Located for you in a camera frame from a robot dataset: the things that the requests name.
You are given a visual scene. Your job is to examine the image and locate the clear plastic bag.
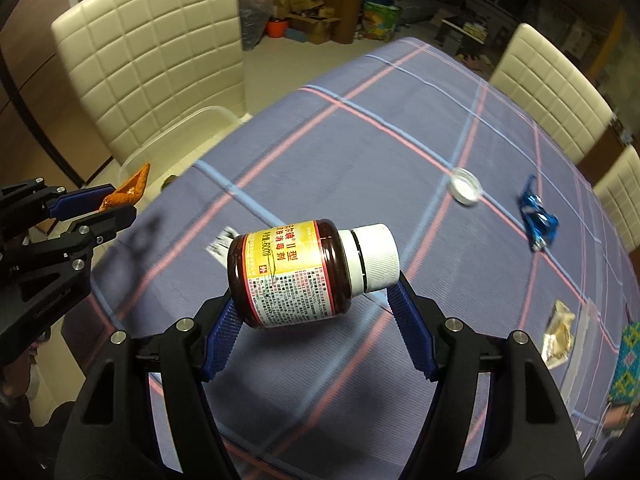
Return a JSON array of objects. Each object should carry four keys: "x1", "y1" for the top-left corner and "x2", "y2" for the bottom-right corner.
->
[{"x1": 234, "y1": 0, "x2": 274, "y2": 52}]

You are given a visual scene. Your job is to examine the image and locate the blue checked tablecloth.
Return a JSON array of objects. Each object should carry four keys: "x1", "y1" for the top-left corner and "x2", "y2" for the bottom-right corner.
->
[{"x1": 64, "y1": 35, "x2": 640, "y2": 480}]

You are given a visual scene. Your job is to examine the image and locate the brown bottle with white cap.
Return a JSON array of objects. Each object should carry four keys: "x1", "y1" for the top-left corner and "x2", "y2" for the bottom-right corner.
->
[{"x1": 226, "y1": 218, "x2": 401, "y2": 330}]

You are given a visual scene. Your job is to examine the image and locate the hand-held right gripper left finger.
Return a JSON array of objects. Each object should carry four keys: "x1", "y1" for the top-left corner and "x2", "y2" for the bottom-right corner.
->
[{"x1": 55, "y1": 297, "x2": 247, "y2": 480}]

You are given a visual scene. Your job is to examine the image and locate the crumpled beige wrapper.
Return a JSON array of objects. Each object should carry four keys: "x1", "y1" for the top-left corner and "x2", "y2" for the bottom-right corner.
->
[{"x1": 539, "y1": 299, "x2": 576, "y2": 371}]

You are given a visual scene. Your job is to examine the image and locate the dark coffee table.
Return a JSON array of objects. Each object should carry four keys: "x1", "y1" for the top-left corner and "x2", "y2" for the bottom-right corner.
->
[{"x1": 434, "y1": 0, "x2": 502, "y2": 57}]

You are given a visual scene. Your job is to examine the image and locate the clear plastic bin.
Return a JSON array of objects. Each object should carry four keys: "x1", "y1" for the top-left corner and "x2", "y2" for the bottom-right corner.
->
[{"x1": 118, "y1": 105, "x2": 246, "y2": 196}]

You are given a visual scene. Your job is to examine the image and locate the beaded tissue box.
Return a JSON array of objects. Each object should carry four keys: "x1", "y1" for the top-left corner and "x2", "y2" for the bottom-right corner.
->
[{"x1": 607, "y1": 322, "x2": 640, "y2": 407}]

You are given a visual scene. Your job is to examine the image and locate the colourful printed bag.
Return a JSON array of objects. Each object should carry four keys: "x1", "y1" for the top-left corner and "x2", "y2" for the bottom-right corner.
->
[{"x1": 360, "y1": 0, "x2": 404, "y2": 42}]

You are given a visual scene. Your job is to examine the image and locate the pile of cardboard boxes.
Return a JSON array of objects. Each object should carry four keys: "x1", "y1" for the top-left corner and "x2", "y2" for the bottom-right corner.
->
[{"x1": 272, "y1": 0, "x2": 342, "y2": 44}]

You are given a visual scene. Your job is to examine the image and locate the small white lid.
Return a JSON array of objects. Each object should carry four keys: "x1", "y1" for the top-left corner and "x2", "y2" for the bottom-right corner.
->
[{"x1": 448, "y1": 167, "x2": 485, "y2": 206}]

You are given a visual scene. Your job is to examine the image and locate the orange snack wrapper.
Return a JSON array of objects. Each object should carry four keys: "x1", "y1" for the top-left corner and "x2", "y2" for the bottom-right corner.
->
[{"x1": 98, "y1": 162, "x2": 151, "y2": 211}]

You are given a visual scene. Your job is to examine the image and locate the crumpled blue wrapper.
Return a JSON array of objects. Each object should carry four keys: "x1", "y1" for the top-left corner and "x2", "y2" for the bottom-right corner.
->
[{"x1": 517, "y1": 175, "x2": 560, "y2": 254}]

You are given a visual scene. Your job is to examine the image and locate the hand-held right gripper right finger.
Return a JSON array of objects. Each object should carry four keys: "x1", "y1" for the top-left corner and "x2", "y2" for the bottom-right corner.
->
[{"x1": 387, "y1": 272, "x2": 586, "y2": 480}]

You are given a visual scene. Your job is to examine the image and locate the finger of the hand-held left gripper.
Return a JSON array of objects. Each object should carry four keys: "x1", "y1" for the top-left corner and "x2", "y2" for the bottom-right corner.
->
[
  {"x1": 0, "y1": 177, "x2": 117, "y2": 246},
  {"x1": 5, "y1": 204, "x2": 138, "y2": 287}
]

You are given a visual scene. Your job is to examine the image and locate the white label card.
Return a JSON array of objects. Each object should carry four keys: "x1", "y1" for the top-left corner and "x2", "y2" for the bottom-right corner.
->
[{"x1": 207, "y1": 227, "x2": 241, "y2": 261}]

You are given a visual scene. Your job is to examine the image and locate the cream quilted chair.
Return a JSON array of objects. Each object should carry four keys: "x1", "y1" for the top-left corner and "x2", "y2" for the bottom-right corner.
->
[
  {"x1": 592, "y1": 144, "x2": 640, "y2": 257},
  {"x1": 50, "y1": 0, "x2": 252, "y2": 162},
  {"x1": 489, "y1": 23, "x2": 617, "y2": 166}
]

